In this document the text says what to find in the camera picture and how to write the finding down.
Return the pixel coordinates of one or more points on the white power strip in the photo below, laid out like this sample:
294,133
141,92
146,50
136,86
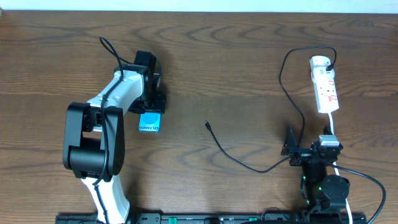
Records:
324,84

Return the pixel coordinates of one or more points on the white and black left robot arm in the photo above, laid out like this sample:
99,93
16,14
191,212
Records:
94,141

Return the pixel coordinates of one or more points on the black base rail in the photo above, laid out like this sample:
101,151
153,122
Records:
269,217

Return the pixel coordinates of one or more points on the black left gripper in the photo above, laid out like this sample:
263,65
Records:
152,107

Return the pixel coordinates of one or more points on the blue screen Galaxy smartphone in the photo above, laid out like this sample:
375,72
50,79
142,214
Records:
149,122

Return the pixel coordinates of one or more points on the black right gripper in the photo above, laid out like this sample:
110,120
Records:
301,155

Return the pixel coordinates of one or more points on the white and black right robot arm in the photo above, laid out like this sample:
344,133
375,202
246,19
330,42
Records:
325,193

